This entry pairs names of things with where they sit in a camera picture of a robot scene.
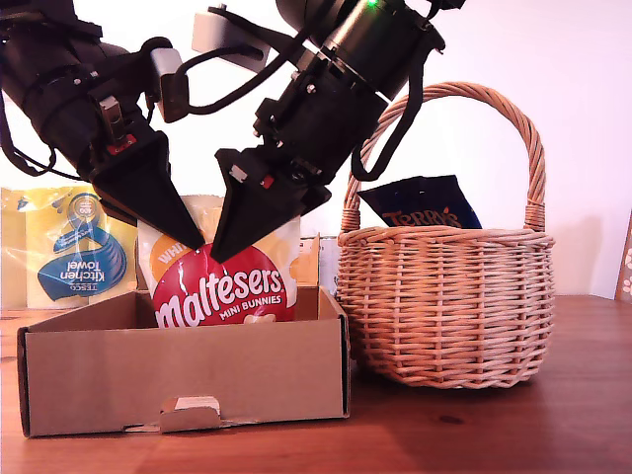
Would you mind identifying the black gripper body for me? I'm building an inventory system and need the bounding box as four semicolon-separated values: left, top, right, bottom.
215;46;389;198

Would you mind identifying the red Maltesers bunnies bag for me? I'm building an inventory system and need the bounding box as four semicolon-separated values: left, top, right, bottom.
136;195;302;330

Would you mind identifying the blue Terry's orange eggs bag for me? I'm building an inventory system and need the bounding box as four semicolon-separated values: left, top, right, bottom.
355;175;484;230

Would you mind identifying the brown cardboard box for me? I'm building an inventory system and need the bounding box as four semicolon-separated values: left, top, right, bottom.
17;234;353;439

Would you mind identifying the yellow kitchen towel pack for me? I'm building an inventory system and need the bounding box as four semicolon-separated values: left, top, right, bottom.
0;185;139;311

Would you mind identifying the brown paw print board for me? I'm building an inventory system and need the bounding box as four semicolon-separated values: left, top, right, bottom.
614;209;632;303

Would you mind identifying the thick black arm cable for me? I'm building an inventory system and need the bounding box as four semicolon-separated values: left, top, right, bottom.
350;48;431;182
0;93;83;182

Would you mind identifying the black camera cable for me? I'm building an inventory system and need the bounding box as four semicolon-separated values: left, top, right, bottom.
170;41;307;118

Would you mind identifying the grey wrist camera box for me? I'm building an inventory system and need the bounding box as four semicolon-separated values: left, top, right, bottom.
140;38;192;124
191;4;297;73

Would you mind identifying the woven wicker basket with handle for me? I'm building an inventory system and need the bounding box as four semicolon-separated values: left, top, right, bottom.
335;81;557;391

